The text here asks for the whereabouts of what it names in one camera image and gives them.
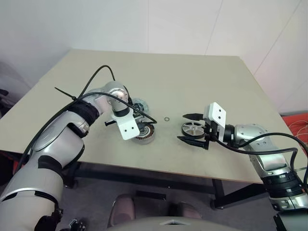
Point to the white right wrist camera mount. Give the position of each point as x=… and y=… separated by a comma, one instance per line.
x=216, y=113

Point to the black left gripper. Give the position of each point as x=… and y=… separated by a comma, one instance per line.
x=142, y=127

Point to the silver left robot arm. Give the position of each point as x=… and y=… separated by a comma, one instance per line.
x=48, y=144

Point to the red cloth under table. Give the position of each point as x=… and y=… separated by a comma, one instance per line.
x=18, y=167

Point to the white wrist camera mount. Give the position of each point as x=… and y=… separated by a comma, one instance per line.
x=127, y=128
x=216, y=113

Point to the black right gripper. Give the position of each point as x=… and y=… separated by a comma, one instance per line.
x=209, y=131

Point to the dark maroon rounded shape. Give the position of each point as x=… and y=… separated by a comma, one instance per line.
x=122, y=209

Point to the black metal table frame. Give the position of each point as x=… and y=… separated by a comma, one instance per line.
x=144, y=176

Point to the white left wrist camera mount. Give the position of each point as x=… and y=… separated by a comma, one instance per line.
x=127, y=128

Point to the grey robot torso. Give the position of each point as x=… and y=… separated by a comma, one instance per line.
x=154, y=226

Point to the round motor housing with windings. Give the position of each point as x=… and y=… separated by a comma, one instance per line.
x=146, y=138

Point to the round hinged motor lid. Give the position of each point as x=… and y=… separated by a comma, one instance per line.
x=142, y=103

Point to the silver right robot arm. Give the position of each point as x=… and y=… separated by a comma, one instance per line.
x=252, y=134

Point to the silver spoked rotor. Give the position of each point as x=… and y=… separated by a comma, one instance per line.
x=190, y=134

